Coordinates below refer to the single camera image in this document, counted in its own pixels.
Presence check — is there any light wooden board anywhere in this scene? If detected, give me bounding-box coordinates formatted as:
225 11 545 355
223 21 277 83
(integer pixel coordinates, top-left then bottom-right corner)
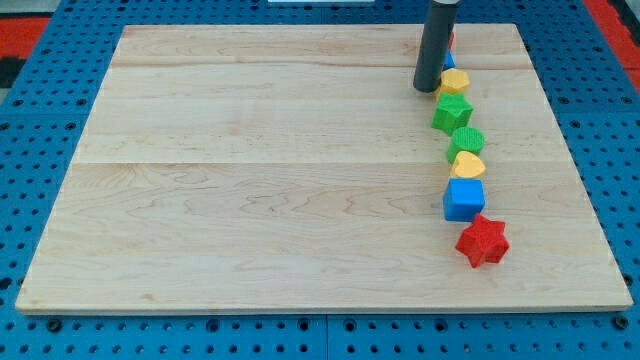
15 24 633 315

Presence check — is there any blue cube block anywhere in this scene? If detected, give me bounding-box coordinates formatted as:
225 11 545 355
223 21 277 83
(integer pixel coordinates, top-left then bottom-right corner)
443 178 486 222

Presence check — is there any yellow heart block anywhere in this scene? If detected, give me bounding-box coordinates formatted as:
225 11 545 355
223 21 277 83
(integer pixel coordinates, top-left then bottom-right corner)
450 151 486 179

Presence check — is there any green star block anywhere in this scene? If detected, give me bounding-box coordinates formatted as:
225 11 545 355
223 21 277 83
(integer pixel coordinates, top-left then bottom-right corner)
431 93 474 136

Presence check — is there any green cylinder block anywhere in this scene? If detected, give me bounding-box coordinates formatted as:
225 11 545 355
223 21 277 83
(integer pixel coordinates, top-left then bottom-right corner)
446 127 485 164

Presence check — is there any yellow hexagon block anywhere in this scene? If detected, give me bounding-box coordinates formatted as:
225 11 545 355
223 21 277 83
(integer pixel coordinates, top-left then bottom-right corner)
436 68 471 101

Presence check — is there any red star block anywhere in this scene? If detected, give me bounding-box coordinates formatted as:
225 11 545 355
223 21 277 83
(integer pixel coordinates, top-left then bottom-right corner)
455 214 510 268

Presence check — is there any small blue block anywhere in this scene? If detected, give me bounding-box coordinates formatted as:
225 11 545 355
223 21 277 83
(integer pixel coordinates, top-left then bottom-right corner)
443 51 456 71

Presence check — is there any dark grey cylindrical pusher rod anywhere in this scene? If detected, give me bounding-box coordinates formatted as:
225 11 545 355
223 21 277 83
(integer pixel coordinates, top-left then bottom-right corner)
413 0 460 93

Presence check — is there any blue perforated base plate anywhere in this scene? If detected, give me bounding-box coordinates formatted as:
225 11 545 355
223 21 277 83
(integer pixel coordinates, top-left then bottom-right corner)
1 0 639 359

